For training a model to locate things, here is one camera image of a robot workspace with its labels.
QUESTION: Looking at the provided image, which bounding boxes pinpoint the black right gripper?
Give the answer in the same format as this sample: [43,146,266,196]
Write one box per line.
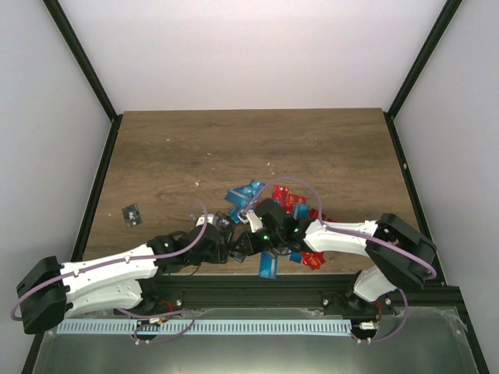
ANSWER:
[232,228,284,257]

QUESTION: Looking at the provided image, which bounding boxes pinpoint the black leather card holder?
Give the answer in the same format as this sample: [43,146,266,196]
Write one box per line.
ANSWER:
[214,211,235,232]

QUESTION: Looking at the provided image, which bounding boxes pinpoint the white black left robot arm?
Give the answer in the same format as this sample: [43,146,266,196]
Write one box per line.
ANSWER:
[13,223,234,335]

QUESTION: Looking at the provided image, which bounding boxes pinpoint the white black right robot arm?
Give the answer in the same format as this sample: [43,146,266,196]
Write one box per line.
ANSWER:
[236,199,437,314]

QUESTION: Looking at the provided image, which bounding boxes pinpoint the blue card near table edge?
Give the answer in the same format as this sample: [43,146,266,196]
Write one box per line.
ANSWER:
[258,252,278,280]

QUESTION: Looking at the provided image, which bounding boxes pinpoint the blue card top of pile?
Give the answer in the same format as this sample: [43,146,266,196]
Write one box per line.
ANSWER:
[225,179,265,207]

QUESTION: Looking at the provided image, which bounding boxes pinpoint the red VIP card front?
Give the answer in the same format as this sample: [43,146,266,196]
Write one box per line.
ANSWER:
[301,252,326,270]

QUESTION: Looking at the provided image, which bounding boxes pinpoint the lone black VIP card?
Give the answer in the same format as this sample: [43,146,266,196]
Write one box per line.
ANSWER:
[122,203,143,228]

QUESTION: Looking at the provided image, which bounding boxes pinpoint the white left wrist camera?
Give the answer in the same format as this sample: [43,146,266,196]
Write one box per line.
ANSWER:
[196,214,218,227]

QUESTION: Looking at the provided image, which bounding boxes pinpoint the black front frame rail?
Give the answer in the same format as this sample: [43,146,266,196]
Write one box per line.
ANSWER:
[50,272,461,312]

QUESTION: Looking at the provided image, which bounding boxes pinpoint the light blue slotted cable duct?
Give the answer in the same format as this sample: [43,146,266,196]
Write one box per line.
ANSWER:
[56,319,352,337]

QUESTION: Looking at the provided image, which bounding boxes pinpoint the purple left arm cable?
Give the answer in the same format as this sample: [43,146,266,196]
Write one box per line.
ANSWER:
[9,200,210,321]

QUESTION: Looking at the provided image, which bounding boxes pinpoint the black left frame post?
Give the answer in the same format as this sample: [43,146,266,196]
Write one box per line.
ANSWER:
[42,0,118,122]

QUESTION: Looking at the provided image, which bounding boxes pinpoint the black aluminium frame post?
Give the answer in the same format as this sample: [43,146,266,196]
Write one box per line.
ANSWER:
[387,0,462,119]

